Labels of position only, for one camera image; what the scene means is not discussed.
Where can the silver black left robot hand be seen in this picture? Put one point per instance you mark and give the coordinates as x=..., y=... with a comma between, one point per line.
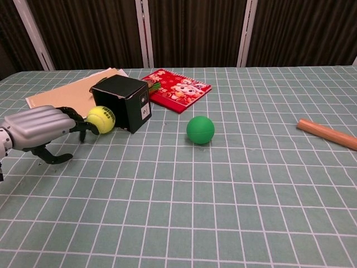
x=39, y=125

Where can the yellow tennis ball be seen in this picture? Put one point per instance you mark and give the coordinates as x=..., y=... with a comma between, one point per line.
x=101, y=119

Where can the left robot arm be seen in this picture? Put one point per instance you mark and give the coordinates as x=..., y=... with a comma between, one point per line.
x=4, y=145

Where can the small black cardboard box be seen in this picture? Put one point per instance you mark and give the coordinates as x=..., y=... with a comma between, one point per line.
x=131, y=104

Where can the green rubber ball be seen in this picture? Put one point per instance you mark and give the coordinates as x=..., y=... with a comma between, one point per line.
x=200, y=130

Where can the beige spiral notebook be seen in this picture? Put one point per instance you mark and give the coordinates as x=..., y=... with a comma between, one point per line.
x=62, y=96

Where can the dark brown curtain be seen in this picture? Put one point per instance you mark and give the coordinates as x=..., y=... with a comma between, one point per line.
x=83, y=30

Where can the green pencils bundle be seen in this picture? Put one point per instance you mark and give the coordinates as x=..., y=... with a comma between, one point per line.
x=155, y=86

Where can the red cartoon spiral notebook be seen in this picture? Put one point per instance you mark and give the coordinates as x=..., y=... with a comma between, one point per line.
x=181, y=90

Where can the green checkered tablecloth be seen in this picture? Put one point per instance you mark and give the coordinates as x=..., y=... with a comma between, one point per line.
x=195, y=195

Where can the wooden rolling pin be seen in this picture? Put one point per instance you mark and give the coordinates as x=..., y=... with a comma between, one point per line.
x=329, y=134

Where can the white metal frame post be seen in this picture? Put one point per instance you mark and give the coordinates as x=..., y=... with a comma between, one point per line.
x=33, y=33
x=145, y=33
x=246, y=33

